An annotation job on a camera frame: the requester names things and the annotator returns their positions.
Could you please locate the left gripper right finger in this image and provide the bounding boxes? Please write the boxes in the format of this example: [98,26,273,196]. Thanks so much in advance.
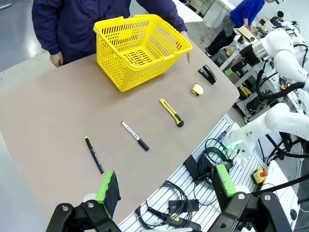
[210,164,297,232]

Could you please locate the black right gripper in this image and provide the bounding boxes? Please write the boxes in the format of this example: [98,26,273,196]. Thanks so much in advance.
[240,43,261,67]

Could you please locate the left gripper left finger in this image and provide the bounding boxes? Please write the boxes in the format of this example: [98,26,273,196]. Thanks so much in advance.
[45,170,123,232]

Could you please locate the black stapler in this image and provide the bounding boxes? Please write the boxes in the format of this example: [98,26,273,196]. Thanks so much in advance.
[197,64,217,86]

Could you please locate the yellow tape measure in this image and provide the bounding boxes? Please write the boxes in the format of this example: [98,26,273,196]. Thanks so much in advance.
[191,83,204,97]

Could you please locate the person left forearm navy sleeve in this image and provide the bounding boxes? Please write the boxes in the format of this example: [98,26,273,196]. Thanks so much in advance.
[154,0,188,33]

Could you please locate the person right forearm navy sleeve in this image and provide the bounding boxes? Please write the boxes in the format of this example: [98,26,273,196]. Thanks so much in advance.
[31,0,65,56]

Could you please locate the person in blue shirt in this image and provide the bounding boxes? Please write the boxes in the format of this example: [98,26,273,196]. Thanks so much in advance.
[205,0,266,57]

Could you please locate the seated person black hair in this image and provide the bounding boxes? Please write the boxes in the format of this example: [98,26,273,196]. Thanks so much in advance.
[269,11,285,25]

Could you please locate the yellow plastic shopping basket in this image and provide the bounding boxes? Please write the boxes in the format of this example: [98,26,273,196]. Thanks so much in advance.
[93,14,193,93]

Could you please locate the person torso navy jacket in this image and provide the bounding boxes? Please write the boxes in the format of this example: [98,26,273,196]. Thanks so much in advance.
[31,0,188,65]

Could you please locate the person left hand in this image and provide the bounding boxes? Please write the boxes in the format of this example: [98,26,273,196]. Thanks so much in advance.
[180,30,192,64]

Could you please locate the person right hand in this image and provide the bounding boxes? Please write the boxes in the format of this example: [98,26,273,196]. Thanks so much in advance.
[50,52,64,68]

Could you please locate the equipment cart with devices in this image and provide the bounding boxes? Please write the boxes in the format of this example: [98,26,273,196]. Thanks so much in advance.
[212,36,281,123]

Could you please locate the yellow emergency stop box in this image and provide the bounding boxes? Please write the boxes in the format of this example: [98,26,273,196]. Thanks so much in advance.
[251,168,269,186]

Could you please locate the black power adapter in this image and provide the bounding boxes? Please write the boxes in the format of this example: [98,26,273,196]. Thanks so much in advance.
[183,155,201,181]

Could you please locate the black pen yellow cap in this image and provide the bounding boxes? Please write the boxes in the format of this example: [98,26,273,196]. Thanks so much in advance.
[84,136,105,175]

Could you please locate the black tape piece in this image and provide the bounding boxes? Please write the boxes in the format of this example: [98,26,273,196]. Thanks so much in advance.
[168,199,200,215]

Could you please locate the white control box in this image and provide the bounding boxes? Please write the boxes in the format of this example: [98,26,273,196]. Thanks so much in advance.
[262,160,300,232]

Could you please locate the black connector yellow label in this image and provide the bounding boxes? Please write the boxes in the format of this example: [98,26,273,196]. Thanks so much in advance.
[147,206,202,232]

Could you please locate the white marker black cap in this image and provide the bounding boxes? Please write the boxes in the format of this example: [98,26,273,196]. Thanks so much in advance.
[121,121,150,152]

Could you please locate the yellow black utility knife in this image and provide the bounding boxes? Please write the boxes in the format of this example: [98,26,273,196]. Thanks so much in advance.
[159,98,184,128]

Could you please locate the thick black coiled cable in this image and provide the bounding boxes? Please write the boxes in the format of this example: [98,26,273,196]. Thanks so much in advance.
[194,138,234,206]

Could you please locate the black braided cable sleeve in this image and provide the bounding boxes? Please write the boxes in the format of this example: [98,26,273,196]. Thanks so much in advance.
[255,61,309,100]

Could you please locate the thin black coiled cable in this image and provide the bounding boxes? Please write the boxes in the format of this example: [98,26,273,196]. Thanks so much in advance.
[135,180,194,229]

